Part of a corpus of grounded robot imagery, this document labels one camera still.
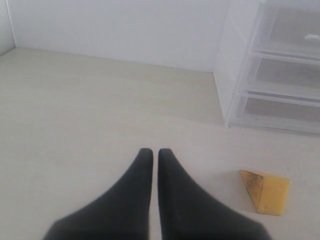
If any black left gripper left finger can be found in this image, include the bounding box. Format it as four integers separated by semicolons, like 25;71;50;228
44;148;153;240

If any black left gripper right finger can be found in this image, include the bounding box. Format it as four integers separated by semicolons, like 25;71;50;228
157;148;271;240

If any yellow cheese wedge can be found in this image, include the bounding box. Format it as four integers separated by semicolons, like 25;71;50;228
239;170;291;216

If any clear bottom wide drawer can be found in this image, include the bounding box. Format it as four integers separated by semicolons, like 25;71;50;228
226;91;320;135

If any clear wide drawer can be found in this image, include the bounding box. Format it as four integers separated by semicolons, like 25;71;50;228
240;53;320;101
226;91;320;135

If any clear middle wide drawer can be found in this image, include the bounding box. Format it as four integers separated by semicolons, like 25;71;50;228
240;53;320;101

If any white plastic drawer cabinet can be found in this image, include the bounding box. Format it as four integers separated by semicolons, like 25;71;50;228
213;0;320;136

